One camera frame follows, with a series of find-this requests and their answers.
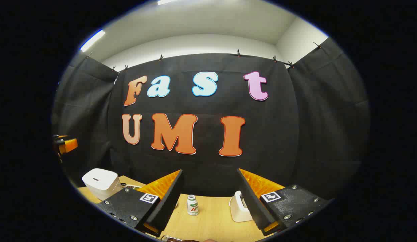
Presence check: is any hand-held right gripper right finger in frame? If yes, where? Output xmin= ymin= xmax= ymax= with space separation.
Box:
xmin=237 ymin=168 xmax=333 ymax=236

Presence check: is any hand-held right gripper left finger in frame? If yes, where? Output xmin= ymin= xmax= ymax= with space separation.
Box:
xmin=96 ymin=169 xmax=184 ymax=238

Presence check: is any white rice cooker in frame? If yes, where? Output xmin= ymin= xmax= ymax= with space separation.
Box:
xmin=82 ymin=168 xmax=122 ymax=201

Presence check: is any cream toaster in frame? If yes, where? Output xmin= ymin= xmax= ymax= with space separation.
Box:
xmin=230 ymin=191 xmax=254 ymax=223

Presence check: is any white drink bottle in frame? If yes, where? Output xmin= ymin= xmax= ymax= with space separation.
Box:
xmin=186 ymin=194 xmax=199 ymax=216

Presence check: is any black backdrop cloth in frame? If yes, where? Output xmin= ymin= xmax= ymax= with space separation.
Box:
xmin=52 ymin=37 xmax=370 ymax=199

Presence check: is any ceiling light strip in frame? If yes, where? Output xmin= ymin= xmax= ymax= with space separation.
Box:
xmin=80 ymin=30 xmax=106 ymax=52

